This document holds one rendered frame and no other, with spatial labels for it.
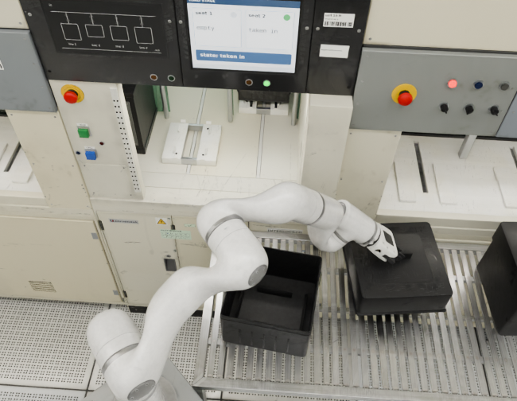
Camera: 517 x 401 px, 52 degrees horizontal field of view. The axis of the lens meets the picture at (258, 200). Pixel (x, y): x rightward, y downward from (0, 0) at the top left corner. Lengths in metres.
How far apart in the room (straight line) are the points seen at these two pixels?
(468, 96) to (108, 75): 1.01
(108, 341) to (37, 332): 1.49
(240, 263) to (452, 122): 0.81
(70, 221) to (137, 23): 0.96
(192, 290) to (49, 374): 1.55
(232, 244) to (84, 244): 1.19
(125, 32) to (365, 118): 0.71
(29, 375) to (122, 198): 1.06
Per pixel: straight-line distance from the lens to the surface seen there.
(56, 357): 2.71
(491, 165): 2.27
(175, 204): 1.95
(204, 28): 1.43
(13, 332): 2.84
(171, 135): 2.15
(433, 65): 1.51
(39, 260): 2.47
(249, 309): 1.80
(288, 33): 1.42
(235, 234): 1.18
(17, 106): 1.77
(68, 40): 1.56
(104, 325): 1.35
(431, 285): 1.73
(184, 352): 2.59
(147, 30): 1.47
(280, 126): 2.22
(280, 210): 1.19
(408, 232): 1.83
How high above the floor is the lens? 2.35
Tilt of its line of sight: 50 degrees down
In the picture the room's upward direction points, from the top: 2 degrees clockwise
